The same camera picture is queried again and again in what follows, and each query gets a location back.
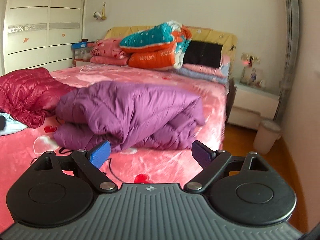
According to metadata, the pink red folded quilt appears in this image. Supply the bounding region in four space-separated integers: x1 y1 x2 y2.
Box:
90 38 130 66

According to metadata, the teal orange folded quilt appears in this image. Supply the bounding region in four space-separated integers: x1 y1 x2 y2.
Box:
119 21 192 69

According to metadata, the white sliding wardrobe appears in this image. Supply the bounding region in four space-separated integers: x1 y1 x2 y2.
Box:
3 0 84 74

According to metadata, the blue box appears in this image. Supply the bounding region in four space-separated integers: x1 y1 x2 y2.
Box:
71 42 87 50

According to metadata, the light blue garment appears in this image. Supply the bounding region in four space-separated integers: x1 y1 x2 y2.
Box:
0 113 28 136

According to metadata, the yellow bed headboard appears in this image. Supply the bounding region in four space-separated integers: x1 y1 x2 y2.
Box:
104 25 238 64

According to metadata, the pink folded blanket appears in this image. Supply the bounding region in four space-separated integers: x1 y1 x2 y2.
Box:
182 55 231 77

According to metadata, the framed photo on nightstand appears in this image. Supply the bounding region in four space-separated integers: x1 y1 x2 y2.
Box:
240 67 266 89

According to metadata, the grey curtain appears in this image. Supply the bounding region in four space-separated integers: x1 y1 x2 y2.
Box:
273 0 300 124

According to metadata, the white waste bin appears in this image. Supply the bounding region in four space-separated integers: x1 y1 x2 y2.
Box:
253 119 281 154

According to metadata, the lavender folded blanket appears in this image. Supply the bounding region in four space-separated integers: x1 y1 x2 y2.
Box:
175 67 228 85

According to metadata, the purple down jacket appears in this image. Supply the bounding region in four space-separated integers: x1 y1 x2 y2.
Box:
53 81 205 152

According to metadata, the black folded garment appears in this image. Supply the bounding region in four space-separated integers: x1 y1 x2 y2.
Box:
183 40 222 68

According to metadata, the white nightstand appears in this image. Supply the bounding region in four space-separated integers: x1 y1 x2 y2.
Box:
227 80 279 130

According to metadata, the crimson red down jacket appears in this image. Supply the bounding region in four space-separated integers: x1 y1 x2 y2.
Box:
1 67 76 129

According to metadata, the wall hook with hanging items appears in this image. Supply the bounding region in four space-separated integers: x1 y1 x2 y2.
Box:
93 2 106 21

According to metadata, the wall socket panel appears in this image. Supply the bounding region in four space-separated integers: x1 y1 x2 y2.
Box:
241 53 260 67

